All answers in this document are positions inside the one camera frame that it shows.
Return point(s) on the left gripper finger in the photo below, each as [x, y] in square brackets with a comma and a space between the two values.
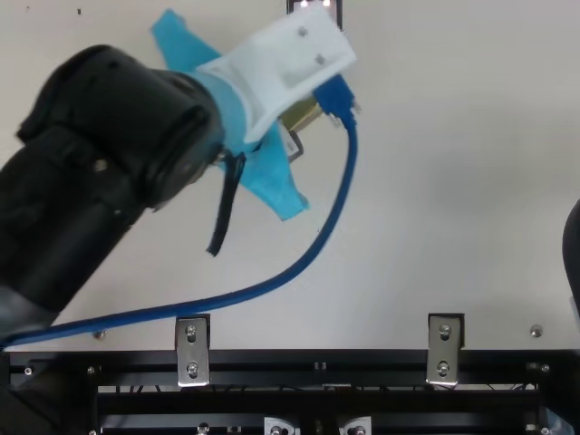
[292, 145]

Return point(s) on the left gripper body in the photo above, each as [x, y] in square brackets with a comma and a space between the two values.
[267, 181]

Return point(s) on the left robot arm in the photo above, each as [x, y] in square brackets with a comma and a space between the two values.
[90, 158]

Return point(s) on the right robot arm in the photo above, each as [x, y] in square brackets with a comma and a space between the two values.
[573, 254]

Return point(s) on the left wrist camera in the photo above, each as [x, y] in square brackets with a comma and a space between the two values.
[290, 59]

